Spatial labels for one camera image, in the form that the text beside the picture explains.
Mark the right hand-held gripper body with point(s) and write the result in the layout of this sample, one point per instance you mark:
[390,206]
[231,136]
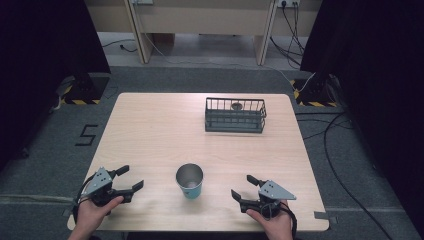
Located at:
[275,192]

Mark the small round metal object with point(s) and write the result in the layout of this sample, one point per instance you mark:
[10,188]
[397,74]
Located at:
[236,106]

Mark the black curtain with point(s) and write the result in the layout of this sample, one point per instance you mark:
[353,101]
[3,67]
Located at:
[376,83]
[40,66]

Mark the beige wooden desk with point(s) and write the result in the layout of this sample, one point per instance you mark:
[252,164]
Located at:
[200,16]

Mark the black stand base striped tape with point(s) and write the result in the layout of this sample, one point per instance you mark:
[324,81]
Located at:
[315,91]
[88,88]

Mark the person's left hand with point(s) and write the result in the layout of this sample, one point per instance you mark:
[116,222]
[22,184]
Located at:
[90,213]

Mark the person's right hand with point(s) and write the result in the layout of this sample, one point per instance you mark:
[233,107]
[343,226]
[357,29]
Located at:
[275,225]

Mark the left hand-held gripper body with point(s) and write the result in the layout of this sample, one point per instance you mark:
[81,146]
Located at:
[98,182]

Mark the white wall socket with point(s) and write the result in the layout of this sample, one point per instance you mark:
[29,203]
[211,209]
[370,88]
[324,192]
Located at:
[288,2]

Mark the metal cup with blue sleeve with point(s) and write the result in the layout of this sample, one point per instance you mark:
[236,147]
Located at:
[190,186]

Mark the grey tape strip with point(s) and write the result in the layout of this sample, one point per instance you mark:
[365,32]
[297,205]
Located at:
[325,216]

